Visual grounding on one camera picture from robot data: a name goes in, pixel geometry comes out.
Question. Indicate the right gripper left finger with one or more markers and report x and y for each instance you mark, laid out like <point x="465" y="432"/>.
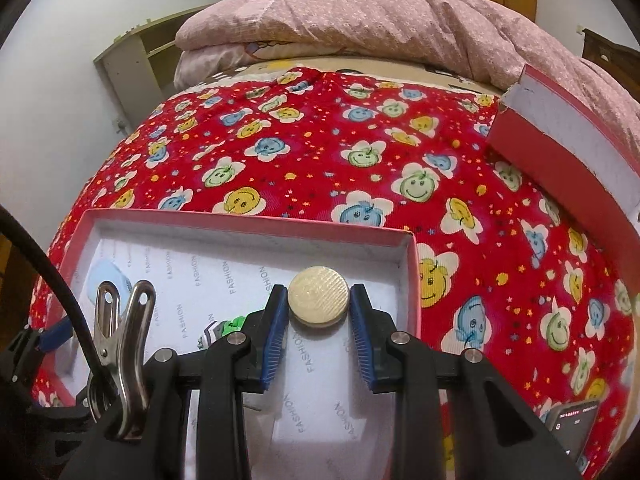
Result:
<point x="244" y="361"/>

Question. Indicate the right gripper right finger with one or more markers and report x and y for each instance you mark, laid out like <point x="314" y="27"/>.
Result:
<point x="495" y="435"/>

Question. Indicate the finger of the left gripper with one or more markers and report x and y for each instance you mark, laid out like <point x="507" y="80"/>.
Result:
<point x="56" y="335"/>

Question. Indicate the green toy keychain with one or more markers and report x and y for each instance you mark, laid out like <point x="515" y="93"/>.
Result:
<point x="218" y="329"/>

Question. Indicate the light blue oval case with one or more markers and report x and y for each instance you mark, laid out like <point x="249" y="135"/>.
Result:
<point x="106" y="271"/>

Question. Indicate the round wooden disc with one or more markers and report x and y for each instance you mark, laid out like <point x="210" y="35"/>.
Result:
<point x="318" y="297"/>

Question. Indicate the white usb charger plug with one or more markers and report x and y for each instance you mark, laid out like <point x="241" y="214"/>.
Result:
<point x="269" y="403"/>

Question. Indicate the metal spring clamp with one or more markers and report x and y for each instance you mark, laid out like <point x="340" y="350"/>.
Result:
<point x="119" y="337"/>

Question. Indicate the red shallow box tray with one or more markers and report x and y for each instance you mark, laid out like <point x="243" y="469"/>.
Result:
<point x="318" y="420"/>

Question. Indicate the red smiley-flower blanket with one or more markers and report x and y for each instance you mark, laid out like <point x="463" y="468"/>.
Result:
<point x="501" y="267"/>

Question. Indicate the black smartphone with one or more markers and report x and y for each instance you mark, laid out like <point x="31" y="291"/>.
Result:
<point x="571" y="424"/>

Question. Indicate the red box lid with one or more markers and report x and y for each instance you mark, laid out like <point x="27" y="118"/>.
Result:
<point x="562" y="145"/>

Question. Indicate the beige open shelf unit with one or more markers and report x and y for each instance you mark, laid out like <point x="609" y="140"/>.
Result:
<point x="138" y="68"/>

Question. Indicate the pink folded quilt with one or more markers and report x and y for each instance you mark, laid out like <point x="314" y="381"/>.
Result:
<point x="476" y="39"/>

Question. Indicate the dark wooden headboard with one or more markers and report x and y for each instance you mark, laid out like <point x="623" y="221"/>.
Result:
<point x="619" y="61"/>

